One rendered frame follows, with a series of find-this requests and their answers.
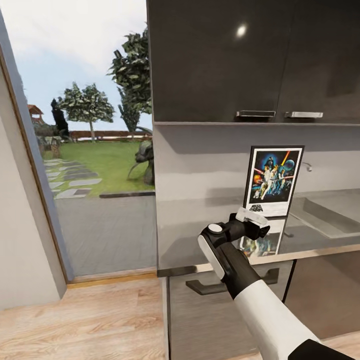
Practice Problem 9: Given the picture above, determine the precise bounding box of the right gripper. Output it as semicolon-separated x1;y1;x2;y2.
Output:
229;213;271;241

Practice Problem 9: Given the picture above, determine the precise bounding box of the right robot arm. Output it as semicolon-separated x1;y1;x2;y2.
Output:
198;207;356;360

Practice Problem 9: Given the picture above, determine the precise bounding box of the poster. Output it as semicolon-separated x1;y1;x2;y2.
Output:
243;145;305;219

